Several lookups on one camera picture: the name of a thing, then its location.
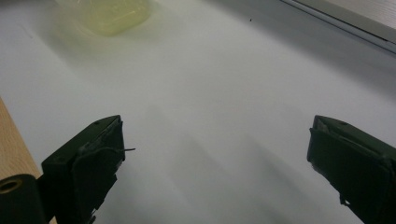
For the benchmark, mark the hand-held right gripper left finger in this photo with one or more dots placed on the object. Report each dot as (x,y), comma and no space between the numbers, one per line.
(84,174)

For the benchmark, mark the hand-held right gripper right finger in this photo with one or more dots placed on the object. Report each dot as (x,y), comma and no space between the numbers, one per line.
(358,168)

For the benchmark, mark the translucent yellowish plastic container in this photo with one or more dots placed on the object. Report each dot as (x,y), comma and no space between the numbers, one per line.
(109,15)

